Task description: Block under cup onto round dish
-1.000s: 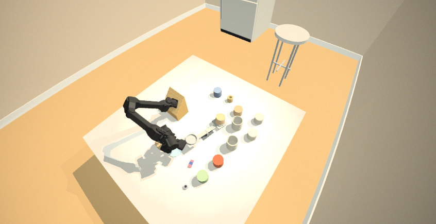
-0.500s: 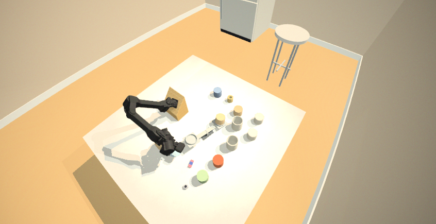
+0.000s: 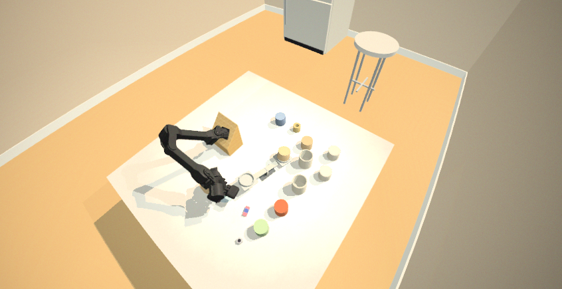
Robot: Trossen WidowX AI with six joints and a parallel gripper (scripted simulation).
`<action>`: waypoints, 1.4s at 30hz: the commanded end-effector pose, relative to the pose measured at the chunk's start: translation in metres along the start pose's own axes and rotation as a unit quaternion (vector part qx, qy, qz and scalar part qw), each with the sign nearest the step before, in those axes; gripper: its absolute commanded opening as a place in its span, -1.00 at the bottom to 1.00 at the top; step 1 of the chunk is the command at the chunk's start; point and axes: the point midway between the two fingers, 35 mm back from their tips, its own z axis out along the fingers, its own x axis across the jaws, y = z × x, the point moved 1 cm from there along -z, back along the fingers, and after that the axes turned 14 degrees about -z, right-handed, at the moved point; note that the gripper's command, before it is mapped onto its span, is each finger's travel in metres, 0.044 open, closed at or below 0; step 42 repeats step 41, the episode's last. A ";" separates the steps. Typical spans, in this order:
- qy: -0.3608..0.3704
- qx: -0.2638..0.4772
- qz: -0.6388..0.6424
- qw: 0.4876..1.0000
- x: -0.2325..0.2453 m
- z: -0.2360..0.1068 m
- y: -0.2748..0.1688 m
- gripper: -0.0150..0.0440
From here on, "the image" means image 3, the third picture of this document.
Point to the light green cylinder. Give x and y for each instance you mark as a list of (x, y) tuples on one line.
[(261, 227)]

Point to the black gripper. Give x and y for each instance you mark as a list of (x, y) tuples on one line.
[(230, 191)]

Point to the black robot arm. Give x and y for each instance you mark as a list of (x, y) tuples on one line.
[(200, 173)]

